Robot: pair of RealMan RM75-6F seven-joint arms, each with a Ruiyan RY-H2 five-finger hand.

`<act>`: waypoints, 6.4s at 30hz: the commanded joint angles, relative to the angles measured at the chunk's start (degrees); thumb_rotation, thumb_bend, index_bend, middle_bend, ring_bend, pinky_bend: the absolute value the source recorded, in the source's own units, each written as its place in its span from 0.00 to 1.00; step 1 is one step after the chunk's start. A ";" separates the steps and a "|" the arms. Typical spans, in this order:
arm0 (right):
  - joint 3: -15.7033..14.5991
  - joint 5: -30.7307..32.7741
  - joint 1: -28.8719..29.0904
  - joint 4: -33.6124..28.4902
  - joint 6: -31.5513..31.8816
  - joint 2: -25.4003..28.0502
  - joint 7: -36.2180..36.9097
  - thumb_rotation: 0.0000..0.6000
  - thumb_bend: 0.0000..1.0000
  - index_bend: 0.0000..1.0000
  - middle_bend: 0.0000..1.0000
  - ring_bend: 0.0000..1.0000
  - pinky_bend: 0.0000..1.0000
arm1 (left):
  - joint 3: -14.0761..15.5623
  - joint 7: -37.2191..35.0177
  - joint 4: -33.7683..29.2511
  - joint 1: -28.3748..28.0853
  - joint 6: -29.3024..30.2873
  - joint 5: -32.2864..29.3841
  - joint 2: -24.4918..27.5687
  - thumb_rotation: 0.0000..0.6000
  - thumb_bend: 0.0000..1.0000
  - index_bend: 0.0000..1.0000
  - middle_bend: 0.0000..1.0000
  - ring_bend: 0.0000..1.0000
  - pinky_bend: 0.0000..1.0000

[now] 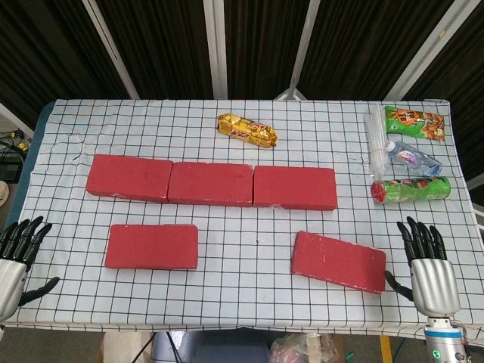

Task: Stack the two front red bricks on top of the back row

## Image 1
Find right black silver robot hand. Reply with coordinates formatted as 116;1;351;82
384;216;461;317

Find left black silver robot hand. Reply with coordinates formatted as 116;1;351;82
0;216;61;324

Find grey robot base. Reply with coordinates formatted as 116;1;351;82
150;330;271;363

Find green chips can red lid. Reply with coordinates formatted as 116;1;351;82
370;175;451;206

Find black equipment box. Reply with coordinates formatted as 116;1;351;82
0;154;24;182

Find white sack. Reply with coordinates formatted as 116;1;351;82
96;331;152;363

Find clear plastic water bottle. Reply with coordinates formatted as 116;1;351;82
384;140;443;175

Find clear plastic bag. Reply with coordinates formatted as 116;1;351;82
270;332;341;363

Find green snack bag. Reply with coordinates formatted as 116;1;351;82
384;105;446;142

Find white black grid tablecloth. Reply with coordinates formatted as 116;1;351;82
0;98;484;337

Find gold snack packet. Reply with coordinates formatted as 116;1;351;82
216;112;279;149

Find cables with yellow connectors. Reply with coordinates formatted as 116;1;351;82
0;128;33;152

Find white metal frame post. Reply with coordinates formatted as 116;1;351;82
274;0;322;101
82;0;141;100
203;0;229;100
381;0;470;101

